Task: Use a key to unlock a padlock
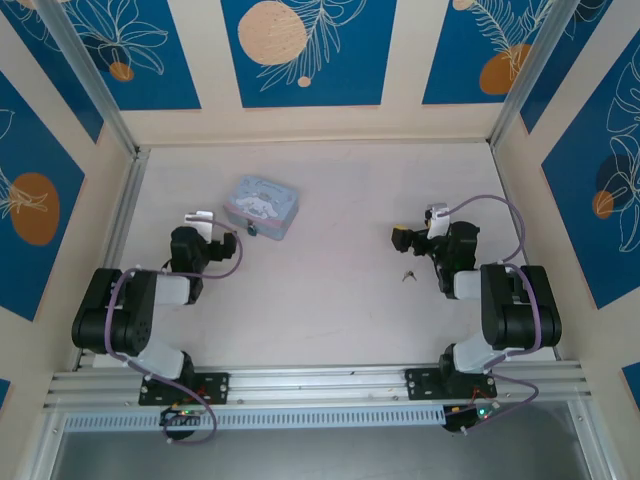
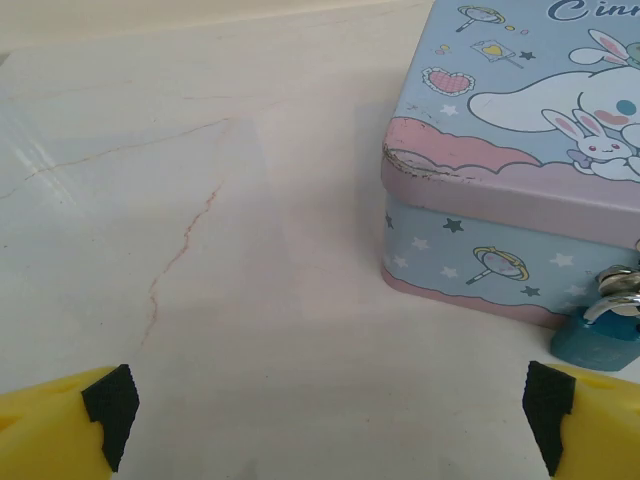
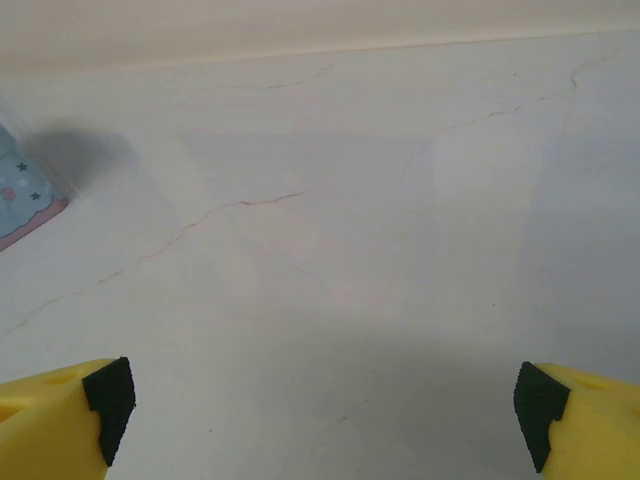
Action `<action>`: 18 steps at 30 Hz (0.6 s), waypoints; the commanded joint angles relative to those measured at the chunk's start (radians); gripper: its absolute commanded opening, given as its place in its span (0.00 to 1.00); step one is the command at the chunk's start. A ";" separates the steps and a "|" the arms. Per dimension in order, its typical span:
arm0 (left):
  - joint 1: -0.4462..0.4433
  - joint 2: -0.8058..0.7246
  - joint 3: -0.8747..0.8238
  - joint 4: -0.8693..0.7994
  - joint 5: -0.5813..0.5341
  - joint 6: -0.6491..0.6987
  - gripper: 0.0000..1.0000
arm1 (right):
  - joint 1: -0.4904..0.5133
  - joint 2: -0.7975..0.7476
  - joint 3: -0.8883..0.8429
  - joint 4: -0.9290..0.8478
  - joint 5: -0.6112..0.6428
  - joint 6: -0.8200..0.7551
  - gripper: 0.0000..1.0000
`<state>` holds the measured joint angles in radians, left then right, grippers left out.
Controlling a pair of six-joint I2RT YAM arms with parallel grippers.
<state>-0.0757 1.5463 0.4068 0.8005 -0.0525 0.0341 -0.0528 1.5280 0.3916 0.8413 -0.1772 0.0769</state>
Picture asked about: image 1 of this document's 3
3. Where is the blue cartoon tin box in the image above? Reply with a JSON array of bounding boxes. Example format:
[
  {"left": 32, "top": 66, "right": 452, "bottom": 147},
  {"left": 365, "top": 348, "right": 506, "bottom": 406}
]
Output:
[{"left": 222, "top": 174, "right": 302, "bottom": 243}]

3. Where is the black controller board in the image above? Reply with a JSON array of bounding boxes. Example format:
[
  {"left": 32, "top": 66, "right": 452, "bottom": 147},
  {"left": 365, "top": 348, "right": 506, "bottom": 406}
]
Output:
[
  {"left": 159, "top": 405, "right": 207, "bottom": 429},
  {"left": 443, "top": 403, "right": 495, "bottom": 435}
]

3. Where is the grey metal sheet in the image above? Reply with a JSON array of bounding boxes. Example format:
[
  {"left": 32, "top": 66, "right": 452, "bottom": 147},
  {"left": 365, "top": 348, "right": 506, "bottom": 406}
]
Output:
[{"left": 47, "top": 399, "right": 609, "bottom": 480}]

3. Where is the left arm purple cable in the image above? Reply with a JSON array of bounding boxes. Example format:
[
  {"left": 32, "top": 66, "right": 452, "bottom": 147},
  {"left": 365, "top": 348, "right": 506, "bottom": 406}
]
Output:
[{"left": 104, "top": 217, "right": 245, "bottom": 446}]

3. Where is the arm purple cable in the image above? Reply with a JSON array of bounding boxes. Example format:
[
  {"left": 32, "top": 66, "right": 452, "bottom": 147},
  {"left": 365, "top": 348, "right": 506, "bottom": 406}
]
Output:
[
  {"left": 444, "top": 194, "right": 546, "bottom": 436},
  {"left": 104, "top": 217, "right": 245, "bottom": 446}
]

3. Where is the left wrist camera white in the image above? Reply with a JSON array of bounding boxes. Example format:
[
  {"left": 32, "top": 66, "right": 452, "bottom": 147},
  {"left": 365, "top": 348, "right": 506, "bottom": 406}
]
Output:
[{"left": 183, "top": 209, "right": 217, "bottom": 237}]

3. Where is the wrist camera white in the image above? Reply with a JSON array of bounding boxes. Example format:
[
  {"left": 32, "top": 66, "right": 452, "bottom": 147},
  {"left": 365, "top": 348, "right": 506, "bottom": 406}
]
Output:
[
  {"left": 183, "top": 209, "right": 217, "bottom": 237},
  {"left": 424, "top": 201, "right": 449, "bottom": 239}
]

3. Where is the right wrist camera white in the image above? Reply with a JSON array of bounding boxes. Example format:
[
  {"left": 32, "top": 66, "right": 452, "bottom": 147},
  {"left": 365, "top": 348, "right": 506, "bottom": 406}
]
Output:
[{"left": 424, "top": 201, "right": 449, "bottom": 239}]

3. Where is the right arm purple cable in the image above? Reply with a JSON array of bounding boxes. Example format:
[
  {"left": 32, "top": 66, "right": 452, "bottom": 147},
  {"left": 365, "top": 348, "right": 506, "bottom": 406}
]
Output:
[{"left": 444, "top": 194, "right": 546, "bottom": 436}]

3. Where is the aluminium side rail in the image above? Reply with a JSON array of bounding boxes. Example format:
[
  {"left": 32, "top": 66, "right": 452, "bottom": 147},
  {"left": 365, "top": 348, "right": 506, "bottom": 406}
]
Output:
[
  {"left": 489, "top": 142, "right": 565, "bottom": 362},
  {"left": 73, "top": 148, "right": 151, "bottom": 372}
]

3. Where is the blue floral wall panel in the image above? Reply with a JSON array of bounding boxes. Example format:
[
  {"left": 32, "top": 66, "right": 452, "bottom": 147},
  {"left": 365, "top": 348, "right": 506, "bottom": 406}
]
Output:
[
  {"left": 541, "top": 47, "right": 640, "bottom": 310},
  {"left": 0, "top": 69, "right": 87, "bottom": 323},
  {"left": 421, "top": 0, "right": 569, "bottom": 107},
  {"left": 48, "top": 0, "right": 203, "bottom": 112},
  {"left": 220, "top": 0, "right": 399, "bottom": 109}
]

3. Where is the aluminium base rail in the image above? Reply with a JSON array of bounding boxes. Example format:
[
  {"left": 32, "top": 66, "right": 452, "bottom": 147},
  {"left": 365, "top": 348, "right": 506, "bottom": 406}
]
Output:
[{"left": 42, "top": 360, "right": 595, "bottom": 410}]

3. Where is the grey slotted cable duct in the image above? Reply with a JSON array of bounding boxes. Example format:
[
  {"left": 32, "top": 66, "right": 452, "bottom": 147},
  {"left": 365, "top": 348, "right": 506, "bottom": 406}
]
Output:
[{"left": 63, "top": 405, "right": 447, "bottom": 432}]

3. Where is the aluminium frame post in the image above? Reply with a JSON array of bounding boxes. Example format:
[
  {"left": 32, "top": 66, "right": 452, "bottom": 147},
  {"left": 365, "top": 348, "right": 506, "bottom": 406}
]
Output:
[
  {"left": 35, "top": 0, "right": 140, "bottom": 157},
  {"left": 489, "top": 0, "right": 601, "bottom": 149}
]

